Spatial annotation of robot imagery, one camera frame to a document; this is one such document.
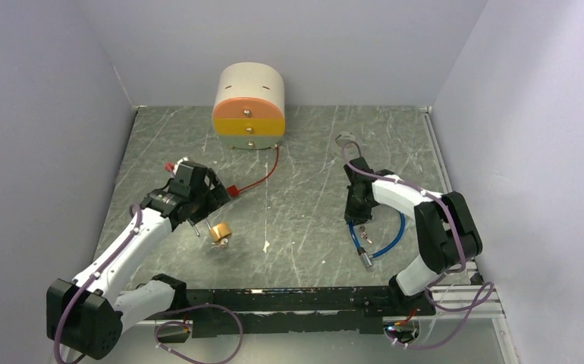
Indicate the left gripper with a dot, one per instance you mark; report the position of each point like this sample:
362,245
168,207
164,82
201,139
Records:
217,196

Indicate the blue cable lock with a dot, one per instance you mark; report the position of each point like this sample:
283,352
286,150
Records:
381,242

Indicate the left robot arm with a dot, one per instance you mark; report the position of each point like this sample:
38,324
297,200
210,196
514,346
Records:
87,315

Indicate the brass padlock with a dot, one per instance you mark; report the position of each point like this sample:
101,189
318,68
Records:
218,231

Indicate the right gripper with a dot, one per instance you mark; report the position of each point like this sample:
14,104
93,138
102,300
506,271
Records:
351,213

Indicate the beige drawer cabinet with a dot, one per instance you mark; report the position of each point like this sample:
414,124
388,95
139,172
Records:
249,109

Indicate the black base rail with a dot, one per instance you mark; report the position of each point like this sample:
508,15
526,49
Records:
365,309

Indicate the padlock keys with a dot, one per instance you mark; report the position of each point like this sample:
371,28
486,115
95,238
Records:
221,244

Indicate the blue lock keys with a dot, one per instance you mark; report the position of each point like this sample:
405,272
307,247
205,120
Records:
364,235

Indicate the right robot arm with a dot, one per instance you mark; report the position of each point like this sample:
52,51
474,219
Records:
447,236

